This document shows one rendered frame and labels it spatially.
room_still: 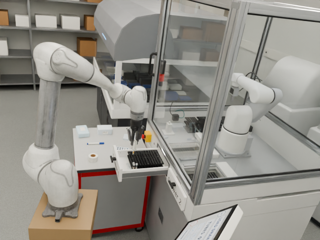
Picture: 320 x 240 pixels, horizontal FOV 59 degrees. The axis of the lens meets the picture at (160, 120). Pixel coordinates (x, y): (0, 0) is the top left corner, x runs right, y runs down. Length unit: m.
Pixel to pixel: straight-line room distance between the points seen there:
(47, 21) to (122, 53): 3.04
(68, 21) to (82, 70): 4.05
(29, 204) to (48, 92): 1.70
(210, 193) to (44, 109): 0.98
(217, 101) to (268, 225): 1.07
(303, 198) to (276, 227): 0.27
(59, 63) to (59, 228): 0.81
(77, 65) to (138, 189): 1.29
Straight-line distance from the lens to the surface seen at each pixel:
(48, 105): 1.53
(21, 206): 3.02
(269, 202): 1.93
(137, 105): 1.74
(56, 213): 1.61
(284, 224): 2.19
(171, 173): 1.86
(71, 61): 1.33
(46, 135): 1.59
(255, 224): 2.02
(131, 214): 2.50
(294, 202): 2.08
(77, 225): 1.59
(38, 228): 1.61
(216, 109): 1.32
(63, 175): 1.50
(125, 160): 2.07
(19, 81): 5.57
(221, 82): 1.29
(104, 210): 2.40
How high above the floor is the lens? 2.02
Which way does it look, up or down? 26 degrees down
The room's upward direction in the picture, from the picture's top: 8 degrees clockwise
